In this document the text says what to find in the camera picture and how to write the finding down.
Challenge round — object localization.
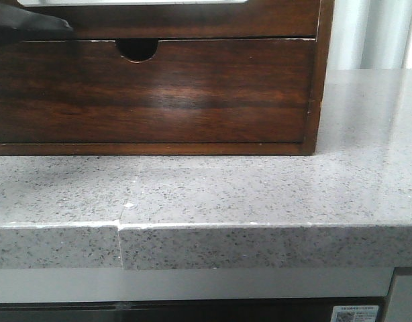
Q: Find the black appliance under counter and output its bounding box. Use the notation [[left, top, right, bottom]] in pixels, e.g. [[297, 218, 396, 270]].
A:
[[0, 297, 385, 321]]

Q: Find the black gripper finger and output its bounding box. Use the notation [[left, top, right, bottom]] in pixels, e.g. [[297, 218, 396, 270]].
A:
[[0, 4, 73, 42]]

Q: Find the white tray on cabinet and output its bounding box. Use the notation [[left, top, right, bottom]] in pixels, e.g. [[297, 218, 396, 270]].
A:
[[18, 0, 246, 7]]

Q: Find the white QR code sticker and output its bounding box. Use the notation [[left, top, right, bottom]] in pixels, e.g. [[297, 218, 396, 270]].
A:
[[330, 305, 379, 322]]

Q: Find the dark wooden drawer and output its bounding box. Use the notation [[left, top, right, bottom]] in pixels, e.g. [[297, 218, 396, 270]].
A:
[[0, 39, 315, 144]]

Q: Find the dark wooden drawer cabinet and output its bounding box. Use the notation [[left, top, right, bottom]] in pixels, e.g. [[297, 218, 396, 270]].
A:
[[0, 1, 334, 156]]

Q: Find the white cabinet panel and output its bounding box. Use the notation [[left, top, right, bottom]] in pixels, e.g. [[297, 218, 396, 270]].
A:
[[384, 268, 412, 322]]

